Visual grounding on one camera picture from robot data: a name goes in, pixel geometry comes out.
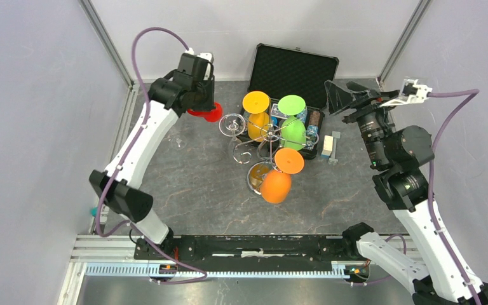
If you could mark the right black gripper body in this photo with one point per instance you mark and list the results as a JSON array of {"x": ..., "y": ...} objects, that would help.
[{"x": 370, "y": 102}]

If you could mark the green plastic wine glass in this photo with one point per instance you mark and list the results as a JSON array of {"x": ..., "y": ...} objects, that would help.
[{"x": 293, "y": 131}]

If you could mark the grey toy brick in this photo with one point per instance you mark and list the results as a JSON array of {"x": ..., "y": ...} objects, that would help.
[{"x": 333, "y": 158}]

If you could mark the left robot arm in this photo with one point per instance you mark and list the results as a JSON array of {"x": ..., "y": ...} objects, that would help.
[{"x": 190, "y": 87}]

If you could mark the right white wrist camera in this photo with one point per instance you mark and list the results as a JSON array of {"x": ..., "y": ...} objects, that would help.
[{"x": 412, "y": 92}]

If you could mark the orange plastic wine glass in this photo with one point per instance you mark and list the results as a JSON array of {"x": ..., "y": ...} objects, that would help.
[{"x": 277, "y": 183}]

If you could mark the black poker chip case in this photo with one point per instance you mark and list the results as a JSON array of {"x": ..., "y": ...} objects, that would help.
[{"x": 281, "y": 71}]

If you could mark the clear wine glass rear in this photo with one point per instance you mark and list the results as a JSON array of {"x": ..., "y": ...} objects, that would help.
[{"x": 232, "y": 125}]

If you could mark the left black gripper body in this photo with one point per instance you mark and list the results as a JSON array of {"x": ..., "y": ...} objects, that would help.
[{"x": 204, "y": 94}]

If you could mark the yellow plastic wine glass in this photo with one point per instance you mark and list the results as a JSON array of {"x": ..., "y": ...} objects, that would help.
[{"x": 256, "y": 104}]

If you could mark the chrome wine glass rack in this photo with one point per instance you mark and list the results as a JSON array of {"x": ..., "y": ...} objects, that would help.
[{"x": 240, "y": 150}]

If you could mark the white toy brick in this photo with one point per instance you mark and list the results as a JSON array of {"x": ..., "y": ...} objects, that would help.
[{"x": 327, "y": 146}]

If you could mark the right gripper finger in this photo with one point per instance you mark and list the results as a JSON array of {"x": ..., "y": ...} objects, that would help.
[
  {"x": 338, "y": 97},
  {"x": 354, "y": 87}
]

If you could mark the clear wine glass front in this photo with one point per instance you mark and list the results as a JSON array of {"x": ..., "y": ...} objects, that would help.
[{"x": 179, "y": 143}]

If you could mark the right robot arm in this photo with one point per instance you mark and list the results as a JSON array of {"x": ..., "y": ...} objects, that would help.
[{"x": 443, "y": 276}]

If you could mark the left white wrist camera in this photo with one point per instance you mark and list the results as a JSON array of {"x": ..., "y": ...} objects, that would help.
[{"x": 209, "y": 58}]

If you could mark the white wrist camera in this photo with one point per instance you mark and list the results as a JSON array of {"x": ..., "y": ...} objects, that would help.
[
  {"x": 412, "y": 92},
  {"x": 209, "y": 58}
]

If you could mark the red plastic wine glass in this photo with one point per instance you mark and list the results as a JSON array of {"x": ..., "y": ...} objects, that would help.
[{"x": 209, "y": 116}]

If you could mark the clear wine glass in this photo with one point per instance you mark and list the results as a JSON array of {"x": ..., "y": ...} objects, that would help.
[
  {"x": 179, "y": 143},
  {"x": 232, "y": 125}
]

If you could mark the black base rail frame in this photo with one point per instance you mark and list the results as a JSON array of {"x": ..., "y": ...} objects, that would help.
[{"x": 192, "y": 258}]

